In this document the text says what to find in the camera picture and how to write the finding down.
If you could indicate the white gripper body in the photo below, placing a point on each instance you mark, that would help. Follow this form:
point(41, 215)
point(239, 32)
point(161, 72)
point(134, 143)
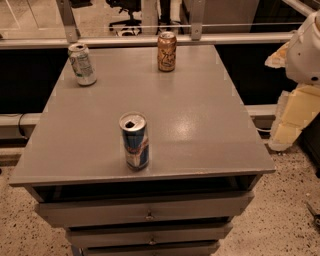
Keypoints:
point(305, 55)

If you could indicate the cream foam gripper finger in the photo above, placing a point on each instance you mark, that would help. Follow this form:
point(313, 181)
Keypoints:
point(278, 58)
point(295, 111)

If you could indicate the orange soda can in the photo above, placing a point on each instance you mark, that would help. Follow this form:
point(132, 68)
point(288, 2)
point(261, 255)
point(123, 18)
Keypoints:
point(166, 57)

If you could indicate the blue silver Red Bull can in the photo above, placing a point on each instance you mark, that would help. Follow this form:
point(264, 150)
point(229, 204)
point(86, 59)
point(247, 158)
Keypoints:
point(133, 126)

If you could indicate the green white 7up can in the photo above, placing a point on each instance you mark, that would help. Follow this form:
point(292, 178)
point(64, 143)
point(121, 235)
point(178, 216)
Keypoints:
point(81, 64)

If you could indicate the grey drawer cabinet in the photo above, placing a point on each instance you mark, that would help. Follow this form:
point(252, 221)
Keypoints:
point(201, 137)

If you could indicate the top grey drawer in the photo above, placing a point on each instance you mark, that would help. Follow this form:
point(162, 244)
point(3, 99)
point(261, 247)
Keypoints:
point(144, 209)

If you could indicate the grey drawer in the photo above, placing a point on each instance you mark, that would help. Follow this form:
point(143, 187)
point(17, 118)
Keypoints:
point(144, 209)
point(198, 248)
point(150, 235)

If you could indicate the bottom grey drawer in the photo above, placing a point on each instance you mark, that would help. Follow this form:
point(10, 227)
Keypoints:
point(198, 248)

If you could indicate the grey metal railing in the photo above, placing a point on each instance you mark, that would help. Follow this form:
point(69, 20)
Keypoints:
point(41, 24)

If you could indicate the middle grey drawer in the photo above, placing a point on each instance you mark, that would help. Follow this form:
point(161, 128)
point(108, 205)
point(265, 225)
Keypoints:
point(150, 235)

